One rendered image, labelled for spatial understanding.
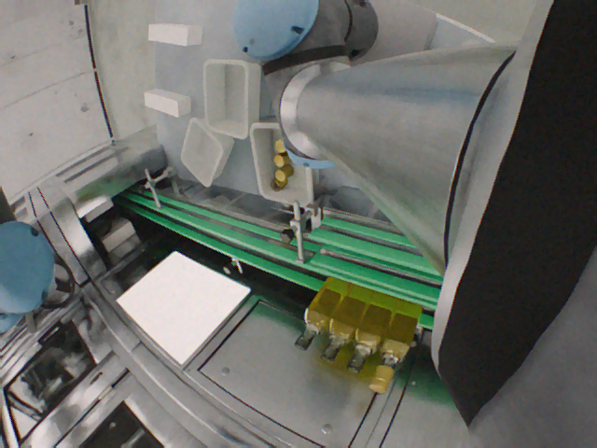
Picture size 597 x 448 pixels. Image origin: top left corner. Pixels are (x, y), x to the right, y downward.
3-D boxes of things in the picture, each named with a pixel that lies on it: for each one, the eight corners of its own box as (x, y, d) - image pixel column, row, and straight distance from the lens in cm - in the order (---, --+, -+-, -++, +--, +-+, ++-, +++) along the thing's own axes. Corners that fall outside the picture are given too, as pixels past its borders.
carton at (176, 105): (156, 88, 120) (144, 91, 117) (190, 97, 101) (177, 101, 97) (157, 101, 121) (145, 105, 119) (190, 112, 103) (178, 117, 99)
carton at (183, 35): (162, 22, 111) (148, 24, 108) (202, 26, 92) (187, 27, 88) (161, 37, 112) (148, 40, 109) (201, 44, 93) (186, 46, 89)
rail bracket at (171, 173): (187, 187, 117) (146, 214, 108) (177, 150, 112) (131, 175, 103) (194, 189, 113) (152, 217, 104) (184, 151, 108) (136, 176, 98)
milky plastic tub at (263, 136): (276, 185, 84) (259, 198, 78) (267, 115, 77) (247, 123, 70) (326, 195, 76) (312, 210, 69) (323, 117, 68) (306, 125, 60)
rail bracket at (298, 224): (310, 242, 70) (284, 273, 62) (306, 185, 60) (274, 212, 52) (320, 245, 69) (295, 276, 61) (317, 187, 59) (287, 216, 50)
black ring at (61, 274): (81, 285, 126) (48, 314, 129) (55, 245, 118) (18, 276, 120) (84, 289, 122) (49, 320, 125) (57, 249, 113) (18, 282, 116)
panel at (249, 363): (178, 253, 113) (116, 306, 106) (175, 247, 111) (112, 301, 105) (406, 352, 73) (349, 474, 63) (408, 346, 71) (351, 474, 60)
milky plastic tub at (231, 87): (225, 121, 92) (205, 129, 86) (224, 55, 87) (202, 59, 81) (266, 133, 81) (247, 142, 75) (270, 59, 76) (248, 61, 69)
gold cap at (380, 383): (396, 374, 54) (388, 395, 52) (380, 372, 55) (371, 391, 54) (392, 366, 51) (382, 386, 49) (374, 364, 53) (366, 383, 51)
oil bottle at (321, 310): (340, 270, 72) (300, 330, 60) (341, 254, 68) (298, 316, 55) (360, 276, 70) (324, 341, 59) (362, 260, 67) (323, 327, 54)
